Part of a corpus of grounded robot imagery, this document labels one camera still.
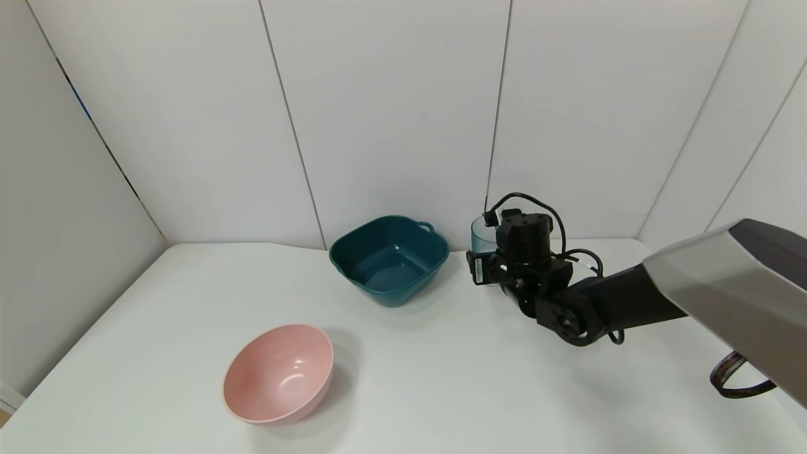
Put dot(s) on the clear blue ribbed cup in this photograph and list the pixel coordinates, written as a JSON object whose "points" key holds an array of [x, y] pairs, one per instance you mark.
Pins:
{"points": [[480, 238]]}

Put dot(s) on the dark teal square bowl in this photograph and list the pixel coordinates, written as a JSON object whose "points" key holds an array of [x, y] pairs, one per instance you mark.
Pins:
{"points": [[388, 265]]}

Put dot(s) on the pink plastic bowl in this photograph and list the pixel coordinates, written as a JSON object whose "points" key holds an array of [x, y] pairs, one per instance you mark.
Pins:
{"points": [[277, 378]]}

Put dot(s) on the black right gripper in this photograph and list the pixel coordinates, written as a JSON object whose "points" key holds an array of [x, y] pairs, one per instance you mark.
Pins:
{"points": [[478, 270]]}

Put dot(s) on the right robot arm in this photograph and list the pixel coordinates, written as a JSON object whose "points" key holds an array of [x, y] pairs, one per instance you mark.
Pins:
{"points": [[725, 277]]}

